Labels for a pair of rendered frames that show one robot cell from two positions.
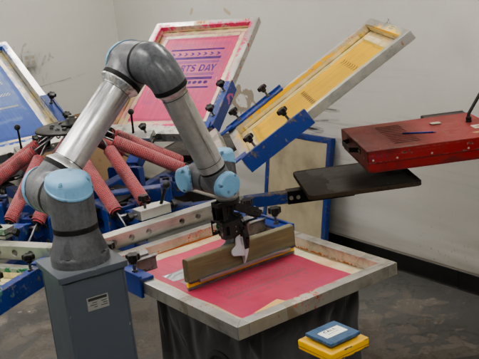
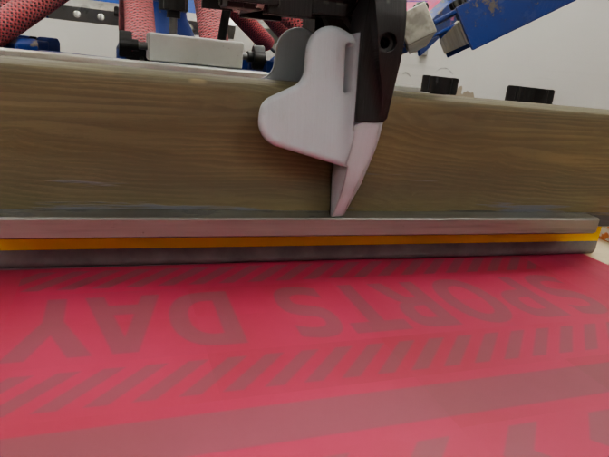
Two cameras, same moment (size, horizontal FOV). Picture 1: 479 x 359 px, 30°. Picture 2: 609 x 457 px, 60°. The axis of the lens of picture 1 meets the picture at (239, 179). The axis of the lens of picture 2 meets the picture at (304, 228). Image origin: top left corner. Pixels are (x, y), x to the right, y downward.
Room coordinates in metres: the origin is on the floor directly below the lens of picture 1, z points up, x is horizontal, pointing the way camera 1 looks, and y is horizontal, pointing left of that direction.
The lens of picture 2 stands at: (2.32, -0.04, 1.07)
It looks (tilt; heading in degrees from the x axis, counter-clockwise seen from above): 18 degrees down; 14
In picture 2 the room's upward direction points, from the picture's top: 6 degrees clockwise
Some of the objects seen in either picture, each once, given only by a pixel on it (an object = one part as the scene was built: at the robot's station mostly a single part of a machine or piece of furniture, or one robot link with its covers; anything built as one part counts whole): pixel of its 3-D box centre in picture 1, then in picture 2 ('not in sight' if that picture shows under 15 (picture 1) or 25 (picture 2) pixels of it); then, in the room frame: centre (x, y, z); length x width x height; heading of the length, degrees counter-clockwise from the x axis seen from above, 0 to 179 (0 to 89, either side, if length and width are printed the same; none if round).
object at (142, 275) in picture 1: (123, 273); not in sight; (2.65, 0.40, 0.97); 0.30 x 0.05 x 0.07; 35
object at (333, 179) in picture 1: (250, 199); not in sight; (3.53, -0.04, 0.91); 1.34 x 0.40 x 0.08; 95
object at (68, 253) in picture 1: (78, 241); not in sight; (2.18, 0.43, 1.25); 0.15 x 0.15 x 0.10
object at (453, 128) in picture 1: (425, 140); not in sight; (3.59, -0.78, 1.06); 0.61 x 0.46 x 0.12; 95
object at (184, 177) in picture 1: (198, 177); not in sight; (2.53, 0.12, 1.29); 0.11 x 0.11 x 0.08; 34
